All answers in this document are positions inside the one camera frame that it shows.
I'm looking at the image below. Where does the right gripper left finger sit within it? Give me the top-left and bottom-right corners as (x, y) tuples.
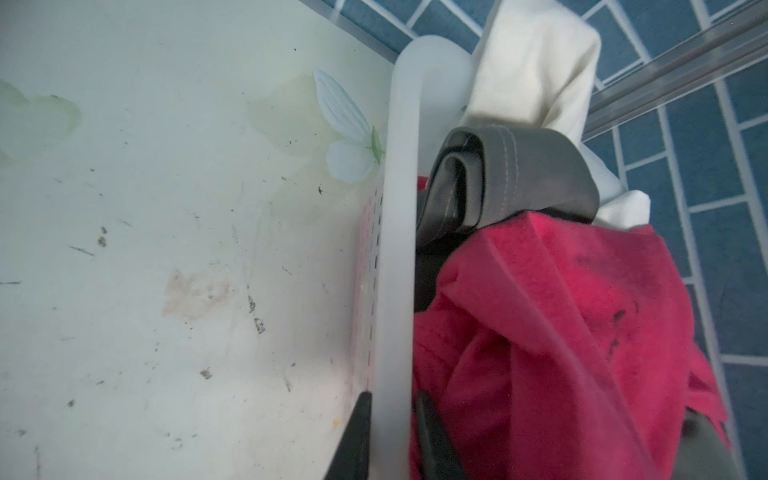
(324, 391), (372, 480)

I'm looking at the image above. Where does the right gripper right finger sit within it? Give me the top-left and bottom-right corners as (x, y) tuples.
(415, 390), (468, 480)

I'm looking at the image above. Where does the pink t shirt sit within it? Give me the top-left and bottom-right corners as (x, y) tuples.
(413, 213), (736, 479)

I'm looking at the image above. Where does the white plastic laundry basket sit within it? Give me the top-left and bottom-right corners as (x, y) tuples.
(347, 34), (481, 480)

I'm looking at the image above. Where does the grey t shirt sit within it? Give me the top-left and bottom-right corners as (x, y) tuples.
(414, 124), (599, 312)

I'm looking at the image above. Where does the white t shirt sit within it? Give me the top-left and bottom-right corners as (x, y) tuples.
(462, 1), (651, 230)

